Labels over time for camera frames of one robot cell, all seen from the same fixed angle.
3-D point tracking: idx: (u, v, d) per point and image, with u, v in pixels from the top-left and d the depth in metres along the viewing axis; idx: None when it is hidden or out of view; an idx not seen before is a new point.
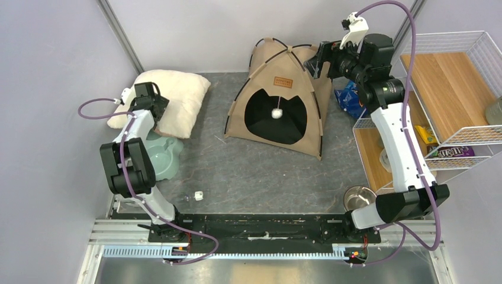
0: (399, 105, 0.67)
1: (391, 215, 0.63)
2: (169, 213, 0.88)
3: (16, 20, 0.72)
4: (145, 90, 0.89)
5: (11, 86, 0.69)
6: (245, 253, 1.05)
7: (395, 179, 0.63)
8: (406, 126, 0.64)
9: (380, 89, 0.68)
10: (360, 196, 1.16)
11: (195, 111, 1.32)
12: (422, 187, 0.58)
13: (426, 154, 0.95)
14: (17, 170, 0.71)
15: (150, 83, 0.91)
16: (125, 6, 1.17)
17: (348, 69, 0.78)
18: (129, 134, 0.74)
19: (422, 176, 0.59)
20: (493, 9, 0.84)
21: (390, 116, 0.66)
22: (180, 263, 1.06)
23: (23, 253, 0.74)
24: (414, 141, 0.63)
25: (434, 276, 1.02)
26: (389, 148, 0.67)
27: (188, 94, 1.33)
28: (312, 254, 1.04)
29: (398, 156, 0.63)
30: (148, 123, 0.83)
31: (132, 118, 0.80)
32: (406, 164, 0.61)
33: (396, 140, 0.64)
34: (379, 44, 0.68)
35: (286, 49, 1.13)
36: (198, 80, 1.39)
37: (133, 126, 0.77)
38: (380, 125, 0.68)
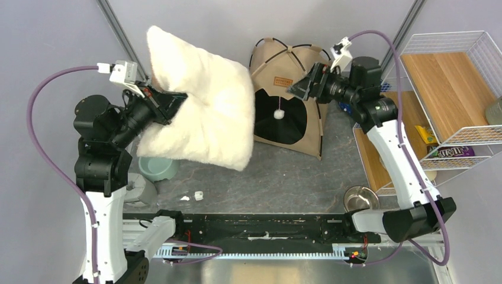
0: (393, 122, 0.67)
1: (401, 236, 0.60)
2: (169, 231, 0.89)
3: (17, 21, 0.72)
4: (92, 132, 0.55)
5: (13, 86, 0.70)
6: (245, 253, 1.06)
7: (400, 196, 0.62)
8: (403, 142, 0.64)
9: (374, 109, 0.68)
10: (360, 196, 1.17)
11: (195, 150, 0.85)
12: (427, 203, 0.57)
13: (425, 154, 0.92)
14: (17, 168, 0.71)
15: (97, 119, 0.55)
16: (125, 5, 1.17)
17: (340, 91, 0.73)
18: (101, 268, 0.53)
19: (425, 190, 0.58)
20: (494, 10, 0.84)
21: (385, 134, 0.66)
22: (179, 262, 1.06)
23: (22, 254, 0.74)
24: (413, 155, 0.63)
25: (434, 276, 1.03)
26: (389, 166, 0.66)
27: (222, 138, 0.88)
28: (312, 254, 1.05)
29: (399, 173, 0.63)
30: (118, 205, 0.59)
31: (93, 228, 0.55)
32: (408, 178, 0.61)
33: (396, 158, 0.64)
34: (367, 66, 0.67)
35: (286, 49, 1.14)
36: (245, 153, 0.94)
37: (100, 251, 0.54)
38: (379, 145, 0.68)
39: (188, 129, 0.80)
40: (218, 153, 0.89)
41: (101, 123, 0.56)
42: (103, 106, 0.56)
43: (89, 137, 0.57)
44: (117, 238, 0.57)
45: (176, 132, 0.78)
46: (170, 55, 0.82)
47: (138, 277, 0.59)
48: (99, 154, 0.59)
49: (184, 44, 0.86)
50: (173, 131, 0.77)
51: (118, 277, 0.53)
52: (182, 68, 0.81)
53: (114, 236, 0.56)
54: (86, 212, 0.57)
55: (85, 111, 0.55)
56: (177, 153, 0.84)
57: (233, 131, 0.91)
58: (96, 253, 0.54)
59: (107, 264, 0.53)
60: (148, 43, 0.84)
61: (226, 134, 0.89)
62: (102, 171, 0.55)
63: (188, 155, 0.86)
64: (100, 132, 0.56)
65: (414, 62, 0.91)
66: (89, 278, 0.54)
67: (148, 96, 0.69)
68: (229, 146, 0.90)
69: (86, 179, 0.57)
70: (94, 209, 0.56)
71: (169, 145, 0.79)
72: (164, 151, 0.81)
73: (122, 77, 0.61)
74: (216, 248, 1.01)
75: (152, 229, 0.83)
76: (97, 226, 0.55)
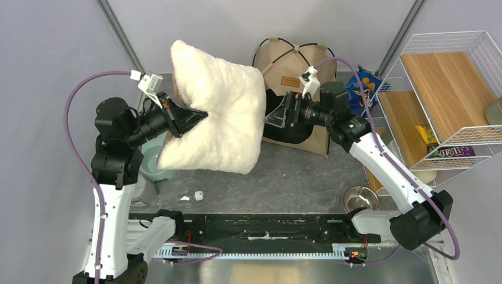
0: (369, 135, 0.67)
1: (416, 243, 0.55)
2: (169, 233, 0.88)
3: (18, 19, 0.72)
4: (110, 131, 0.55)
5: (13, 85, 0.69)
6: (245, 253, 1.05)
7: (398, 202, 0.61)
8: (383, 150, 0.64)
9: (348, 128, 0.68)
10: (360, 196, 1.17)
11: (210, 162, 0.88)
12: (424, 201, 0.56)
13: (425, 154, 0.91)
14: (18, 168, 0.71)
15: (116, 119, 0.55)
16: (125, 5, 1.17)
17: (314, 115, 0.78)
18: (103, 262, 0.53)
19: (419, 189, 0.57)
20: (494, 10, 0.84)
21: (364, 145, 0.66)
22: (179, 262, 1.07)
23: (23, 254, 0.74)
24: (397, 161, 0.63)
25: (434, 276, 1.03)
26: (377, 174, 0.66)
27: (234, 149, 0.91)
28: (312, 254, 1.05)
29: (388, 179, 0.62)
30: (126, 202, 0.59)
31: (101, 219, 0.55)
32: (399, 182, 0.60)
33: (381, 167, 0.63)
34: (335, 92, 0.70)
35: (292, 49, 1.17)
36: (253, 160, 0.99)
37: (105, 242, 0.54)
38: (362, 159, 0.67)
39: (203, 145, 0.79)
40: (228, 161, 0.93)
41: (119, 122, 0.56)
42: (121, 107, 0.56)
43: (103, 135, 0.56)
44: (121, 233, 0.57)
45: (192, 148, 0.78)
46: (195, 71, 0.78)
47: (137, 279, 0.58)
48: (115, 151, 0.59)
49: (208, 58, 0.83)
50: (186, 148, 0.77)
51: (118, 274, 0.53)
52: (205, 86, 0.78)
53: (119, 232, 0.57)
54: (96, 202, 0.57)
55: (105, 110, 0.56)
56: (191, 165, 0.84)
57: (244, 144, 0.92)
58: (99, 246, 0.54)
59: (110, 258, 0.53)
60: (173, 55, 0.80)
61: (237, 146, 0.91)
62: (115, 167, 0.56)
63: (202, 164, 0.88)
64: (116, 132, 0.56)
65: (415, 63, 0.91)
66: (90, 273, 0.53)
67: (166, 109, 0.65)
68: (239, 157, 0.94)
69: (101, 173, 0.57)
70: (105, 200, 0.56)
71: (184, 158, 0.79)
72: (180, 165, 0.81)
73: (145, 86, 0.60)
74: (216, 248, 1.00)
75: (151, 231, 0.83)
76: (106, 218, 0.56)
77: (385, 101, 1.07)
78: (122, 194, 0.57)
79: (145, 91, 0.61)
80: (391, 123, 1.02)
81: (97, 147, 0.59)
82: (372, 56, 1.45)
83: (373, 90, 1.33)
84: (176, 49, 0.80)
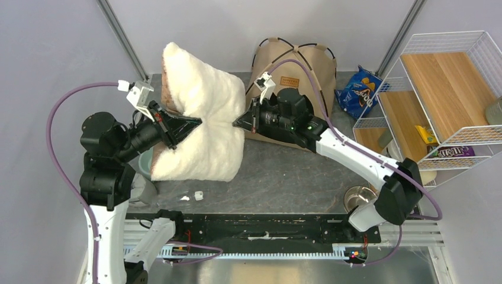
0: (327, 131, 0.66)
1: (401, 215, 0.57)
2: (168, 235, 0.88)
3: (18, 19, 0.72)
4: (97, 149, 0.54)
5: (12, 86, 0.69)
6: (245, 253, 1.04)
7: (373, 183, 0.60)
8: (344, 139, 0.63)
9: (308, 130, 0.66)
10: (360, 196, 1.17)
11: (202, 170, 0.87)
12: (393, 173, 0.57)
13: (425, 154, 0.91)
14: (17, 169, 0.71)
15: (102, 137, 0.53)
16: (125, 6, 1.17)
17: (274, 119, 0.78)
18: (100, 281, 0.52)
19: (385, 164, 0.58)
20: (494, 10, 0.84)
21: (325, 140, 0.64)
22: (180, 262, 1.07)
23: (23, 254, 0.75)
24: (359, 145, 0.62)
25: (434, 276, 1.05)
26: (346, 163, 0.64)
27: (221, 156, 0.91)
28: (312, 254, 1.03)
29: (357, 164, 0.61)
30: (121, 218, 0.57)
31: (95, 241, 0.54)
32: (367, 163, 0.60)
33: (347, 155, 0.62)
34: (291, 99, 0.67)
35: (292, 49, 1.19)
36: (237, 165, 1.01)
37: (100, 264, 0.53)
38: (328, 154, 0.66)
39: (198, 152, 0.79)
40: (216, 170, 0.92)
41: (107, 139, 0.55)
42: (109, 123, 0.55)
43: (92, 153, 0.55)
44: (118, 250, 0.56)
45: (187, 155, 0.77)
46: (190, 79, 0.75)
47: None
48: (103, 167, 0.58)
49: (200, 63, 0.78)
50: (182, 155, 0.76)
51: None
52: (199, 96, 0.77)
53: (115, 249, 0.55)
54: (88, 222, 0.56)
55: (92, 128, 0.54)
56: (184, 175, 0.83)
57: (230, 149, 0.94)
58: (96, 266, 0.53)
59: (107, 278, 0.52)
60: (165, 58, 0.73)
61: (224, 152, 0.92)
62: (106, 186, 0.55)
63: (193, 174, 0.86)
64: (105, 149, 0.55)
65: (414, 62, 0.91)
66: None
67: (157, 121, 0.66)
68: (226, 163, 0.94)
69: (90, 193, 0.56)
70: (97, 222, 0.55)
71: (178, 167, 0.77)
72: (174, 174, 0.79)
73: (135, 100, 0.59)
74: (216, 248, 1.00)
75: (151, 235, 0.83)
76: (99, 239, 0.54)
77: (385, 101, 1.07)
78: (115, 213, 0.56)
79: (135, 104, 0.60)
80: (390, 123, 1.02)
81: (86, 165, 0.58)
82: (372, 56, 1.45)
83: (373, 90, 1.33)
84: (169, 51, 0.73)
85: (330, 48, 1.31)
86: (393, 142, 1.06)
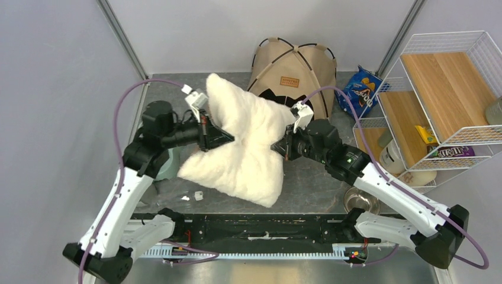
0: (369, 164, 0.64)
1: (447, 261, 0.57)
2: (163, 235, 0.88)
3: (17, 18, 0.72)
4: (151, 125, 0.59)
5: (12, 86, 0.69)
6: (245, 253, 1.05)
7: (418, 226, 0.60)
8: (390, 178, 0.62)
9: (345, 163, 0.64)
10: (360, 196, 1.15)
11: (228, 181, 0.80)
12: (445, 222, 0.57)
13: (425, 154, 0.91)
14: (18, 169, 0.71)
15: (159, 116, 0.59)
16: (125, 6, 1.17)
17: (306, 149, 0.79)
18: (99, 239, 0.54)
19: (437, 212, 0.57)
20: (493, 10, 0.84)
21: (370, 179, 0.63)
22: (180, 262, 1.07)
23: (25, 255, 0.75)
24: (405, 186, 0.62)
25: (434, 276, 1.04)
26: (388, 202, 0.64)
27: (246, 176, 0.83)
28: (312, 254, 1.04)
29: (403, 207, 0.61)
30: (142, 190, 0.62)
31: (114, 196, 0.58)
32: (417, 208, 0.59)
33: (392, 197, 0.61)
34: (325, 131, 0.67)
35: (292, 49, 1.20)
36: (273, 195, 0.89)
37: (106, 222, 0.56)
38: (370, 190, 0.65)
39: (223, 163, 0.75)
40: (241, 188, 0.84)
41: (161, 121, 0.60)
42: (167, 108, 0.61)
43: (145, 129, 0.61)
44: (125, 219, 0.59)
45: (213, 162, 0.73)
46: (233, 103, 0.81)
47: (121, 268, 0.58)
48: (148, 145, 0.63)
49: (237, 89, 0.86)
50: (208, 161, 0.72)
51: (107, 255, 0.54)
52: (234, 116, 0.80)
53: (124, 216, 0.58)
54: (115, 181, 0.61)
55: (156, 107, 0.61)
56: (208, 183, 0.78)
57: (259, 171, 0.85)
58: (102, 222, 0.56)
59: (105, 236, 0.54)
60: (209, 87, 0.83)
61: (251, 169, 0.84)
62: (142, 160, 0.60)
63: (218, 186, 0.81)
64: (155, 128, 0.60)
65: (415, 63, 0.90)
66: (83, 245, 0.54)
67: (201, 123, 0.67)
68: (253, 186, 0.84)
69: (130, 159, 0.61)
70: (124, 182, 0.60)
71: (204, 173, 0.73)
72: (196, 180, 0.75)
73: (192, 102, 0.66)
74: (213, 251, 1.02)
75: (147, 228, 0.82)
76: (118, 197, 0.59)
77: (385, 101, 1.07)
78: (141, 181, 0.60)
79: (191, 103, 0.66)
80: (390, 123, 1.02)
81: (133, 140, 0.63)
82: (372, 56, 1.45)
83: (373, 90, 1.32)
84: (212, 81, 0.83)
85: (330, 48, 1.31)
86: (393, 141, 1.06)
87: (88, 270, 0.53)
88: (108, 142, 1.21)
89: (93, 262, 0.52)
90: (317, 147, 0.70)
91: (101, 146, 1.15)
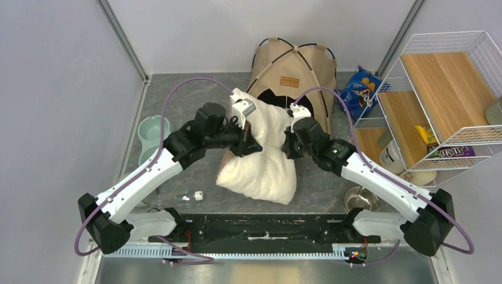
0: (354, 154, 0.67)
1: (435, 249, 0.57)
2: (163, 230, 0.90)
3: (17, 18, 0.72)
4: (201, 121, 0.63)
5: (12, 85, 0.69)
6: (245, 253, 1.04)
7: (402, 212, 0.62)
8: (373, 166, 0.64)
9: (331, 152, 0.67)
10: (360, 196, 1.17)
11: (257, 185, 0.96)
12: (427, 205, 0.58)
13: (425, 154, 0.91)
14: (18, 169, 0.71)
15: (212, 116, 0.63)
16: (125, 6, 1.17)
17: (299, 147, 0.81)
18: (115, 200, 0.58)
19: (418, 195, 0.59)
20: (493, 10, 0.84)
21: (354, 168, 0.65)
22: (179, 262, 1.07)
23: (24, 255, 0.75)
24: (388, 173, 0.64)
25: (434, 276, 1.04)
26: (373, 190, 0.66)
27: (269, 177, 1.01)
28: (312, 254, 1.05)
29: (386, 193, 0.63)
30: (169, 174, 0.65)
31: (144, 168, 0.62)
32: (399, 193, 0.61)
33: (376, 184, 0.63)
34: (308, 125, 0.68)
35: (292, 49, 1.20)
36: (288, 191, 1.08)
37: (127, 189, 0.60)
38: (355, 179, 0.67)
39: (254, 169, 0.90)
40: (265, 190, 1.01)
41: (212, 122, 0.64)
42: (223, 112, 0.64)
43: (195, 123, 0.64)
44: (141, 194, 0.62)
45: (246, 168, 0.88)
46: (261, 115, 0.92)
47: (113, 242, 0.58)
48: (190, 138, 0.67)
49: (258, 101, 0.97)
50: (241, 167, 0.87)
51: (115, 218, 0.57)
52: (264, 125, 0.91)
53: (142, 190, 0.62)
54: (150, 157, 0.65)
55: (212, 107, 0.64)
56: (240, 188, 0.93)
57: (277, 172, 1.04)
58: (122, 187, 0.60)
59: (121, 200, 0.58)
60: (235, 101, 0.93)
61: (272, 173, 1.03)
62: (179, 149, 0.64)
63: (246, 192, 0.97)
64: (204, 126, 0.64)
65: (415, 63, 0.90)
66: (98, 201, 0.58)
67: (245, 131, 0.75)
68: (274, 184, 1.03)
69: (170, 144, 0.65)
70: (157, 159, 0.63)
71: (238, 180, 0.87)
72: (232, 188, 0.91)
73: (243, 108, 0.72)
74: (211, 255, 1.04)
75: (145, 215, 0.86)
76: (147, 170, 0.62)
77: (385, 101, 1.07)
78: (173, 166, 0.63)
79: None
80: (390, 123, 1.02)
81: (179, 129, 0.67)
82: (372, 57, 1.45)
83: (373, 90, 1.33)
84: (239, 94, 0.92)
85: (329, 48, 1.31)
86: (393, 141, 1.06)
87: (92, 225, 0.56)
88: (108, 142, 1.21)
89: (99, 220, 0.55)
90: (303, 142, 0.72)
91: (101, 146, 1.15)
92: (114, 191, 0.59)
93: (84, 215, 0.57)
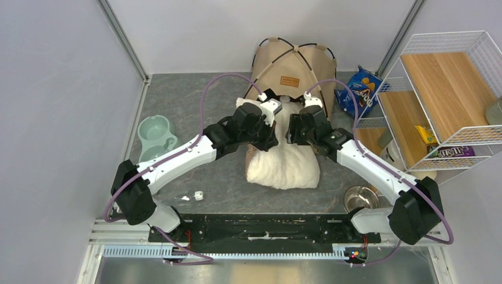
0: (350, 142, 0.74)
1: (415, 235, 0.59)
2: (166, 226, 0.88)
3: (16, 18, 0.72)
4: (242, 117, 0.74)
5: (11, 86, 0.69)
6: (244, 253, 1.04)
7: (387, 195, 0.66)
8: (365, 151, 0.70)
9: (330, 138, 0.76)
10: (360, 196, 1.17)
11: (283, 174, 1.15)
12: (409, 189, 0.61)
13: (425, 154, 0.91)
14: (18, 170, 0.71)
15: (251, 114, 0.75)
16: (125, 6, 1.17)
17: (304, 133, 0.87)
18: (155, 170, 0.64)
19: (402, 178, 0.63)
20: (492, 10, 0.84)
21: (347, 151, 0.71)
22: (180, 263, 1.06)
23: (24, 256, 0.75)
24: (378, 158, 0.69)
25: (434, 276, 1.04)
26: (364, 174, 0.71)
27: (290, 165, 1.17)
28: (312, 254, 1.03)
29: (374, 176, 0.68)
30: (203, 158, 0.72)
31: (186, 147, 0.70)
32: (385, 176, 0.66)
33: (366, 167, 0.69)
34: (313, 110, 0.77)
35: (292, 49, 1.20)
36: (314, 173, 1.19)
37: (169, 161, 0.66)
38: (349, 164, 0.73)
39: (270, 165, 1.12)
40: (290, 178, 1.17)
41: (249, 120, 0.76)
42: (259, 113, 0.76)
43: (234, 119, 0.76)
44: (177, 171, 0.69)
45: (267, 163, 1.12)
46: None
47: (138, 213, 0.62)
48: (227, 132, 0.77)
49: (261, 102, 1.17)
50: (263, 165, 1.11)
51: (153, 185, 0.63)
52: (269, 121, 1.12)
53: (178, 167, 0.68)
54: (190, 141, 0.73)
55: (250, 107, 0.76)
56: (267, 181, 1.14)
57: (296, 160, 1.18)
58: (163, 160, 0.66)
59: (161, 172, 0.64)
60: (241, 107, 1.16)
61: (293, 161, 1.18)
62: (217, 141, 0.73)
63: (275, 184, 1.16)
64: (243, 122, 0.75)
65: (414, 62, 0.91)
66: (140, 168, 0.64)
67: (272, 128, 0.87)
68: (296, 171, 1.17)
69: (209, 134, 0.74)
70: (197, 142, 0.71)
71: (264, 172, 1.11)
72: (264, 180, 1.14)
73: (272, 107, 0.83)
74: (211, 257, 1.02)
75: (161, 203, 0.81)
76: (189, 150, 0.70)
77: (385, 101, 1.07)
78: (210, 152, 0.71)
79: (272, 110, 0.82)
80: (390, 123, 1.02)
81: (218, 123, 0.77)
82: (372, 56, 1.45)
83: (373, 90, 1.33)
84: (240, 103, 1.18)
85: (329, 48, 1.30)
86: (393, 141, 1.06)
87: (129, 188, 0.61)
88: (108, 142, 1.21)
89: (140, 184, 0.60)
90: (309, 127, 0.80)
91: (101, 146, 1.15)
92: (154, 163, 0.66)
93: (122, 178, 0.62)
